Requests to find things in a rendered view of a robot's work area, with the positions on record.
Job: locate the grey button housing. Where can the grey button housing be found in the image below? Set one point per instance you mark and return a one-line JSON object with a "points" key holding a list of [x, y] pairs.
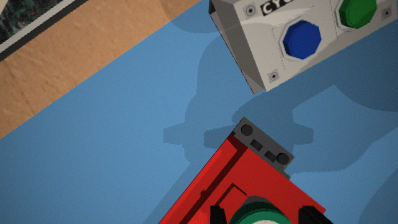
{"points": [[274, 40]]}

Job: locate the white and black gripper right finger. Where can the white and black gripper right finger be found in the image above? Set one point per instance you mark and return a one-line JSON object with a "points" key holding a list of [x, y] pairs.
{"points": [[310, 215]]}

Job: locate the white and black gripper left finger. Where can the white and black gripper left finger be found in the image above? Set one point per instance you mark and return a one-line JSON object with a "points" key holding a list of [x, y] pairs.
{"points": [[217, 215]]}

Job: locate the green screw cap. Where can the green screw cap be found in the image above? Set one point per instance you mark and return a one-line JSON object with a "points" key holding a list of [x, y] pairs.
{"points": [[259, 213]]}

